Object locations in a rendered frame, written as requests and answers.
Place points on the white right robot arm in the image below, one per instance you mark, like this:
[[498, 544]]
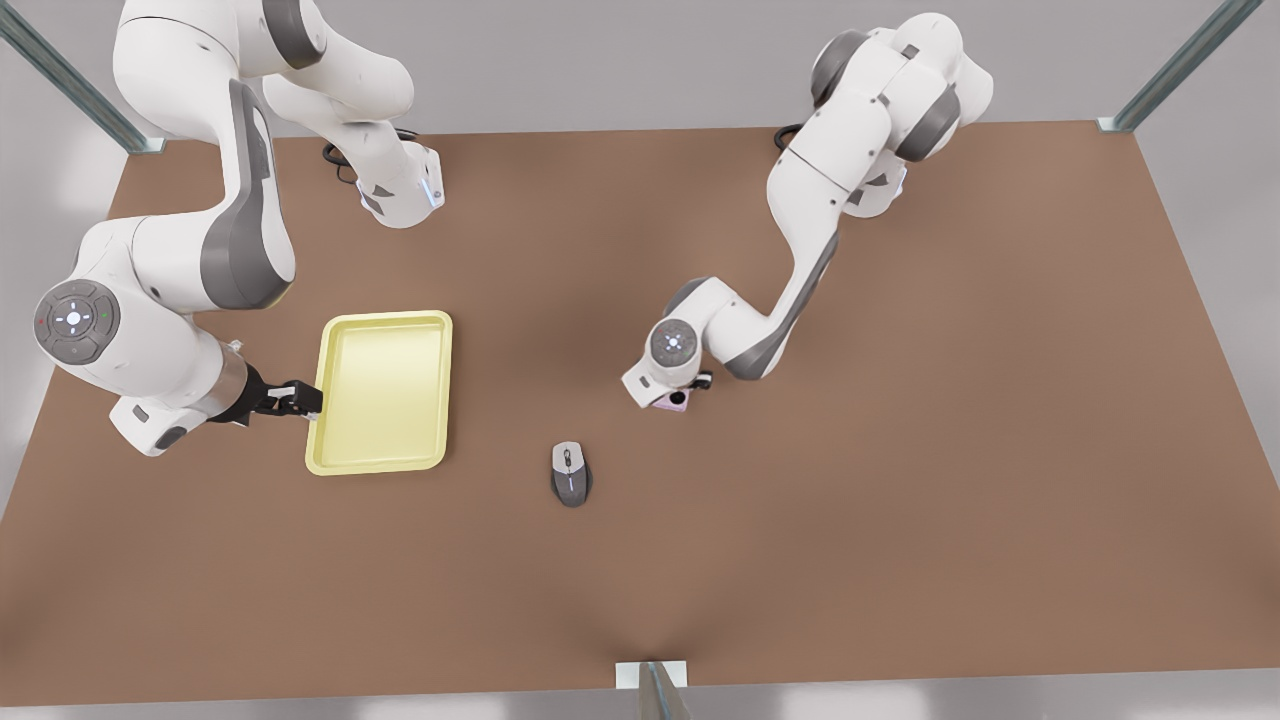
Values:
[[160, 260]]

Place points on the pale yellow rectangular tray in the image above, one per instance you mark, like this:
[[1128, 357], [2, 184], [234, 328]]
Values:
[[385, 395]]

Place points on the small pink box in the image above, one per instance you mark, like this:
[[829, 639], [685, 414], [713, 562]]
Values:
[[674, 401]]

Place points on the grey computer mouse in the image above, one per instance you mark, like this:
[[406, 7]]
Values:
[[571, 475]]

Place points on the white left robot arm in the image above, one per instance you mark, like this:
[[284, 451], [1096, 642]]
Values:
[[850, 140]]

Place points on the silver frame post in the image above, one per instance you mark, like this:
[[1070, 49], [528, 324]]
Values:
[[655, 690], [1175, 70], [70, 80]]

